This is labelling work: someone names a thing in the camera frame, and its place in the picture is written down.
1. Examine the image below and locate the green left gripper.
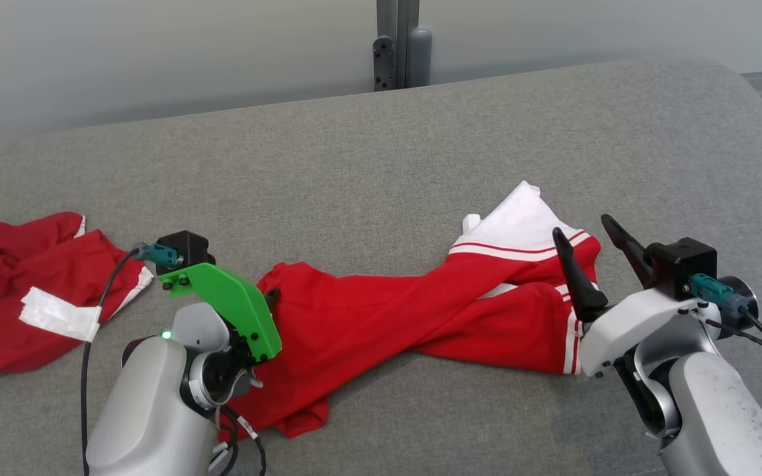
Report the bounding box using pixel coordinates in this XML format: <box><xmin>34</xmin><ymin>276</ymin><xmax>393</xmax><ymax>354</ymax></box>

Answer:
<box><xmin>159</xmin><ymin>262</ymin><xmax>282</xmax><ymax>364</ymax></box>

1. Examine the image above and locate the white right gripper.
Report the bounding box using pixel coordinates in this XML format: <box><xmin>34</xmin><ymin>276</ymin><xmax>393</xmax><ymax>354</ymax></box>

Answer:
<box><xmin>552</xmin><ymin>214</ymin><xmax>759</xmax><ymax>377</ymax></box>

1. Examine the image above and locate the red basketball jersey white trim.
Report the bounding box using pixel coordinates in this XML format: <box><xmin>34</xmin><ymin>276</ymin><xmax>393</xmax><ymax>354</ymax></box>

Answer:
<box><xmin>219</xmin><ymin>180</ymin><xmax>601</xmax><ymax>442</ymax></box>

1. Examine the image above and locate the red basketball shorts white stripe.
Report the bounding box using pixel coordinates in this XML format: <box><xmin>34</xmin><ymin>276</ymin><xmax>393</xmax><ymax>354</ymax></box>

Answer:
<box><xmin>0</xmin><ymin>212</ymin><xmax>155</xmax><ymax>379</ymax></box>

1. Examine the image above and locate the black cable teal plug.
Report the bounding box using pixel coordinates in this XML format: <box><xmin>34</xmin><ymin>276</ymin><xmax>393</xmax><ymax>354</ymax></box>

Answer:
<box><xmin>80</xmin><ymin>243</ymin><xmax>180</xmax><ymax>476</ymax></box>
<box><xmin>689</xmin><ymin>273</ymin><xmax>762</xmax><ymax>444</ymax></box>

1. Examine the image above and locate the thin black labelled arm cable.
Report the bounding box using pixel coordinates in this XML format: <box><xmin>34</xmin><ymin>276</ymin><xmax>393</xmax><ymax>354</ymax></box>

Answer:
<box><xmin>212</xmin><ymin>405</ymin><xmax>267</xmax><ymax>476</ymax></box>

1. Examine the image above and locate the white tape cable label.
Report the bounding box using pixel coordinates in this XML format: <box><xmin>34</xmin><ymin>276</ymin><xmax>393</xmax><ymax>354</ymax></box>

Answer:
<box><xmin>19</xmin><ymin>286</ymin><xmax>102</xmax><ymax>342</ymax></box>

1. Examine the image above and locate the grey metal partition post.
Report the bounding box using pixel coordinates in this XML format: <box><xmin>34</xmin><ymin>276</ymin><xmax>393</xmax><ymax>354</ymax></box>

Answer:
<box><xmin>373</xmin><ymin>0</ymin><xmax>433</xmax><ymax>92</ymax></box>

